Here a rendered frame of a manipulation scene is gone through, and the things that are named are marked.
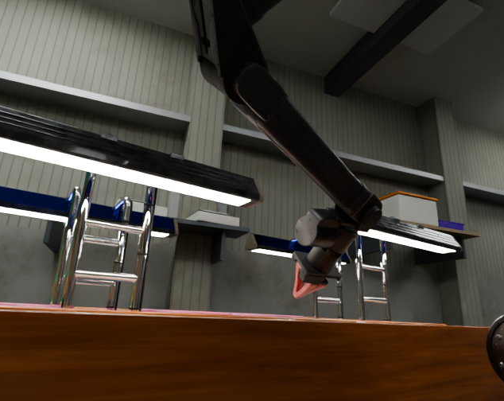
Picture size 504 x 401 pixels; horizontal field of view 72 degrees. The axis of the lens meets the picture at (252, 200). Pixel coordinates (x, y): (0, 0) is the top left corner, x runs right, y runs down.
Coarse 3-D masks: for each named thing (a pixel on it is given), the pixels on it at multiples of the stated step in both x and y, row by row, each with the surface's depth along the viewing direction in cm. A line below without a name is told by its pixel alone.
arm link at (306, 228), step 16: (320, 208) 66; (336, 208) 70; (368, 208) 64; (304, 224) 65; (320, 224) 63; (336, 224) 65; (352, 224) 66; (368, 224) 65; (304, 240) 64; (320, 240) 64
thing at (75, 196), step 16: (80, 192) 105; (112, 208) 124; (128, 208) 111; (64, 240) 99; (96, 240) 104; (112, 240) 107; (64, 256) 98; (64, 272) 98; (112, 288) 103; (48, 304) 95; (112, 304) 102
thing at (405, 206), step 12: (396, 192) 321; (384, 204) 335; (396, 204) 320; (408, 204) 321; (420, 204) 326; (432, 204) 333; (396, 216) 318; (408, 216) 317; (420, 216) 322; (432, 216) 329
